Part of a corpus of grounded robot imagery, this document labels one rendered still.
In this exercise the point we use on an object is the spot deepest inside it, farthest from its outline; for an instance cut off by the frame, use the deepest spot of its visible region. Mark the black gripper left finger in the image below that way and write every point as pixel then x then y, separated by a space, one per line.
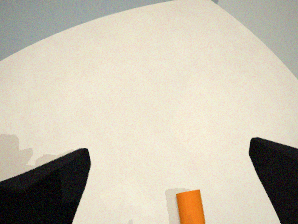
pixel 48 194

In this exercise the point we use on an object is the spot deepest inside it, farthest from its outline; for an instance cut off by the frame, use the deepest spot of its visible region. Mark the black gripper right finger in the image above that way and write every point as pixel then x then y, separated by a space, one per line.
pixel 276 166

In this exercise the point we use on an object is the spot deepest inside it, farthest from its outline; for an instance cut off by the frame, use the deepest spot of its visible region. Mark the orange knob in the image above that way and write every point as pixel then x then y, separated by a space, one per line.
pixel 190 206

